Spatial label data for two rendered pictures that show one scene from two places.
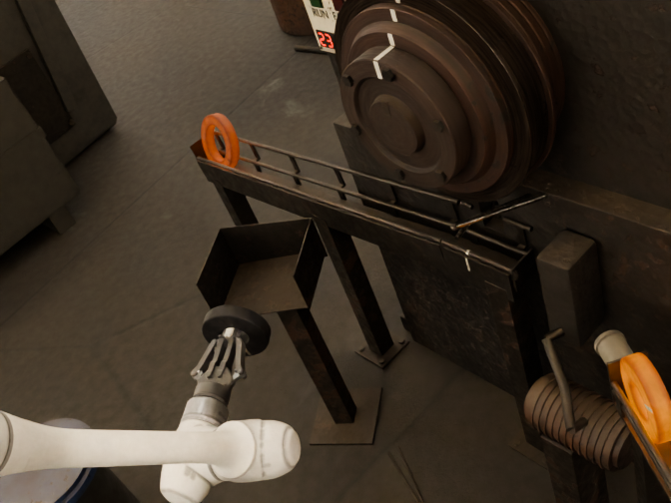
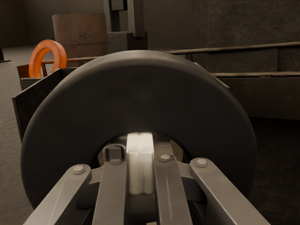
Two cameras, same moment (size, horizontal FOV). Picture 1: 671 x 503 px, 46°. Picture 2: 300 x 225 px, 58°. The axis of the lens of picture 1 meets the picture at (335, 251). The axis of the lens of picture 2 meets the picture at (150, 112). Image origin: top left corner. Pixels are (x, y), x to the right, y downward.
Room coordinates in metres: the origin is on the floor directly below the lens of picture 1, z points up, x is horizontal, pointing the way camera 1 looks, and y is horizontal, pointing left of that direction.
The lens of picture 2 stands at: (1.16, 0.35, 0.80)
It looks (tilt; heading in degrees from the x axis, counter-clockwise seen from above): 19 degrees down; 332
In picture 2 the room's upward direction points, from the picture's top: 2 degrees counter-clockwise
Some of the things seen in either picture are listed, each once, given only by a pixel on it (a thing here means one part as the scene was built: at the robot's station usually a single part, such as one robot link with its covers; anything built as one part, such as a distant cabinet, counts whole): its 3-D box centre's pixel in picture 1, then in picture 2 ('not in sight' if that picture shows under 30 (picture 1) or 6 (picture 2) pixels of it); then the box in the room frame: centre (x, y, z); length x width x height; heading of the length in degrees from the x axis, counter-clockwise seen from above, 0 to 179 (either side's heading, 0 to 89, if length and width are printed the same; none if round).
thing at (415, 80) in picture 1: (401, 121); not in sight; (1.21, -0.21, 1.11); 0.28 x 0.06 x 0.28; 29
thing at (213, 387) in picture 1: (215, 386); not in sight; (1.17, 0.35, 0.71); 0.09 x 0.08 x 0.07; 154
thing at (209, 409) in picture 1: (205, 416); not in sight; (1.10, 0.38, 0.71); 0.09 x 0.06 x 0.09; 64
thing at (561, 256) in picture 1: (572, 288); not in sight; (1.06, -0.42, 0.68); 0.11 x 0.08 x 0.24; 119
